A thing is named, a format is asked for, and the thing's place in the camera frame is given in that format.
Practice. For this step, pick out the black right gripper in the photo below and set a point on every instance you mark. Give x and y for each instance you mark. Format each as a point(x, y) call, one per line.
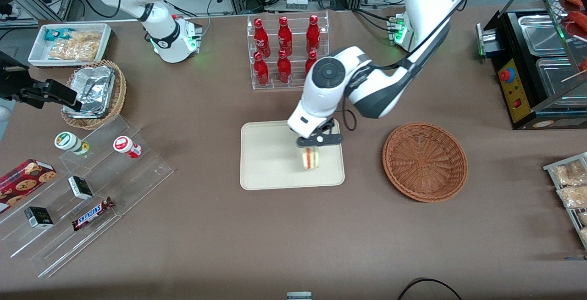
point(13, 82)

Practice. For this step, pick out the triangle sandwich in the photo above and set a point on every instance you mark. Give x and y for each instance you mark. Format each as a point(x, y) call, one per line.
point(310, 158)

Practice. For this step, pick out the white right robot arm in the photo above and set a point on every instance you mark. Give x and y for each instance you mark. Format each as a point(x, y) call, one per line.
point(160, 29)

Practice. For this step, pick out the aluminium foil tray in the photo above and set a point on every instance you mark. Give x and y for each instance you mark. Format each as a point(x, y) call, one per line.
point(94, 89)

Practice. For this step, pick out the cream rectangular tray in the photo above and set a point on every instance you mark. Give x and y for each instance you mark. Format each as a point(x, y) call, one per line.
point(270, 158)

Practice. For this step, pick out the small light wicker basket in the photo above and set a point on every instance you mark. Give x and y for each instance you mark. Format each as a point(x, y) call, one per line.
point(120, 93)

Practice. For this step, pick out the large round brown wicker basket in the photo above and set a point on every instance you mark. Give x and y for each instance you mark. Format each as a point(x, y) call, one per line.
point(424, 162)

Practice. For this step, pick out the tray of packaged snacks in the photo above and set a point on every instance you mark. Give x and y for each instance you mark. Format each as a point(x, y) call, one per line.
point(550, 168)

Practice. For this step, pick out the white plastic bin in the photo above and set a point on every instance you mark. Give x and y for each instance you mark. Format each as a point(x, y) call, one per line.
point(39, 57)

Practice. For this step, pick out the green lid jar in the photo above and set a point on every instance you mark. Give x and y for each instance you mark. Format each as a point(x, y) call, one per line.
point(69, 141)

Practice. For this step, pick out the clear bag of chips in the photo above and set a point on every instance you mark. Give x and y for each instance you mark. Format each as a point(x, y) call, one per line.
point(75, 47)

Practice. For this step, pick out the teal snack packet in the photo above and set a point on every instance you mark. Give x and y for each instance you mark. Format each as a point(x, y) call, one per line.
point(57, 34)

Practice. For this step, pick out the red cola bottle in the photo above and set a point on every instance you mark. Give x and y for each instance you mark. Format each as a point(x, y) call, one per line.
point(285, 36)
point(313, 34)
point(261, 70)
point(311, 63)
point(261, 36)
point(284, 68)

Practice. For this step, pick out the red lid jar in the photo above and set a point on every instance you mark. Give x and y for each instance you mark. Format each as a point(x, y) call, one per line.
point(124, 145)

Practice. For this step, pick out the red cookie box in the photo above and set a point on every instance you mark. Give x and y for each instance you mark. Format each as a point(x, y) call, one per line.
point(23, 180)

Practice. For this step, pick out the small black box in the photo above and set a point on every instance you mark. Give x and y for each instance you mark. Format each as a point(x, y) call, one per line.
point(39, 217)
point(80, 187)

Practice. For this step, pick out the clear acrylic stepped display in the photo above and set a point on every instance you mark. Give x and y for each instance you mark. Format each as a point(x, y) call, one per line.
point(133, 176)

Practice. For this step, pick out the snickers chocolate bar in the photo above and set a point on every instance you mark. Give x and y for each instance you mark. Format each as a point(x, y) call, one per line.
point(91, 214)

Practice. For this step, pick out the clear acrylic bottle rack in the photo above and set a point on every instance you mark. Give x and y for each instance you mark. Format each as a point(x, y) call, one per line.
point(296, 15)

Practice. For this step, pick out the white power strip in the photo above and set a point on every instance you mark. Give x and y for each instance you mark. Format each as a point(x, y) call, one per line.
point(296, 3)

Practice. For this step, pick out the small grey device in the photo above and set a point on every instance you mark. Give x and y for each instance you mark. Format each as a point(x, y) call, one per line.
point(299, 296)

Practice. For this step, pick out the black glass food warmer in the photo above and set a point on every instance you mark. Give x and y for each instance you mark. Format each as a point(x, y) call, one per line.
point(516, 89)

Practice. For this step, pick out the steel warmer pan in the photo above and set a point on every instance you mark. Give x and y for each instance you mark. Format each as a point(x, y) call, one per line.
point(541, 34)
point(557, 77)

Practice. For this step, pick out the clear bag of beige snacks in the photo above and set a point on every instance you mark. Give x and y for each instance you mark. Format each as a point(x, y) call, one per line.
point(583, 217)
point(584, 235)
point(573, 197)
point(568, 173)

